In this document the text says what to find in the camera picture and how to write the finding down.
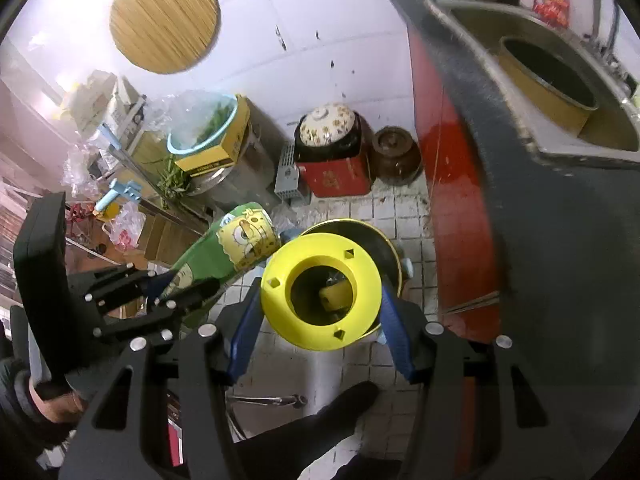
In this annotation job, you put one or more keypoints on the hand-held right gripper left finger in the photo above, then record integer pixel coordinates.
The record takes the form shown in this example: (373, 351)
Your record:
(245, 340)

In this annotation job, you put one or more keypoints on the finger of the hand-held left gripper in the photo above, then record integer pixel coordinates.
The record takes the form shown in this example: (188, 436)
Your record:
(130, 282)
(165, 315)

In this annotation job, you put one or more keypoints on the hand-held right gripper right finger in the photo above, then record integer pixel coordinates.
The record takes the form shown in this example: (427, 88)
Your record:
(397, 330)

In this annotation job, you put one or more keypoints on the yellow plastic spool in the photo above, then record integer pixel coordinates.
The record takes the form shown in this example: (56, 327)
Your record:
(300, 310)

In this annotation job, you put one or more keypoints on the yellow rimmed trash bin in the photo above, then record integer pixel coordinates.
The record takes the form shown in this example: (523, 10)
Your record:
(385, 255)

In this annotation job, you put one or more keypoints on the person's left forearm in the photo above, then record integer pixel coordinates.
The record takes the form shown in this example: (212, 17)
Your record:
(17, 410)

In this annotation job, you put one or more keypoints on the person's left hand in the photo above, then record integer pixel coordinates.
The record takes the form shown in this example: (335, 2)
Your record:
(60, 405)

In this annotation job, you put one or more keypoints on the pink white plastic bag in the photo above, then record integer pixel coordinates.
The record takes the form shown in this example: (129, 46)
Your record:
(125, 227)

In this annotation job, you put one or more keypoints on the light blue plastic tool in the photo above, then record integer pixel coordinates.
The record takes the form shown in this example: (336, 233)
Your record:
(122, 194)

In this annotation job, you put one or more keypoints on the green leafy vegetables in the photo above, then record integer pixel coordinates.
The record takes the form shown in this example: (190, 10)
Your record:
(172, 180)

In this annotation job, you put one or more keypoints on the person's dark trouser leg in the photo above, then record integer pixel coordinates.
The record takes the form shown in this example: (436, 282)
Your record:
(310, 435)

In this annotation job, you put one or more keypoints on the clear crumpled plastic bag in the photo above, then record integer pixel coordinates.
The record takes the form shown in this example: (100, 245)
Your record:
(77, 170)

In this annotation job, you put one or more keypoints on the large steel pot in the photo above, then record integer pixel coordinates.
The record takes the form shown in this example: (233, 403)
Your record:
(235, 185)

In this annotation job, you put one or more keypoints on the red cabinet front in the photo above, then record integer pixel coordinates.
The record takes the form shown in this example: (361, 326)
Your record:
(450, 185)

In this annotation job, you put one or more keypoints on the red gift box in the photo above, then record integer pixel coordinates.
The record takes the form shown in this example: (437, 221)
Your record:
(335, 177)

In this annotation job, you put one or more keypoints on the light blue plastic basin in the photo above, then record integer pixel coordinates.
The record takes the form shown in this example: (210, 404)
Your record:
(200, 132)

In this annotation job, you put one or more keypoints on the yellow cardboard box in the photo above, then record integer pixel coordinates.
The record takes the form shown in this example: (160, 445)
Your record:
(230, 150)

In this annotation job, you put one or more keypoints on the grey plastic basket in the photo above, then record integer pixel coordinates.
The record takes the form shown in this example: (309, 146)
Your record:
(290, 177)

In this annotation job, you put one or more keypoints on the brown clay jar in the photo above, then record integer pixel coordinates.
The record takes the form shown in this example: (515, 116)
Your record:
(397, 157)

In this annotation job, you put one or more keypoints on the patterned lid black jar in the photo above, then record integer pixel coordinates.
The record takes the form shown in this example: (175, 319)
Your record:
(327, 127)

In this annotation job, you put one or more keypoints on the round bamboo board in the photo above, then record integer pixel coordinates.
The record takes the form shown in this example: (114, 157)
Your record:
(165, 15)

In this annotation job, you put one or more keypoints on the stainless steel sink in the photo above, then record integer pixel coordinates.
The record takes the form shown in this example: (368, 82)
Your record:
(475, 30)

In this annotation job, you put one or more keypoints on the steel faucet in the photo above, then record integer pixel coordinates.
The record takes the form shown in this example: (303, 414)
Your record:
(597, 10)

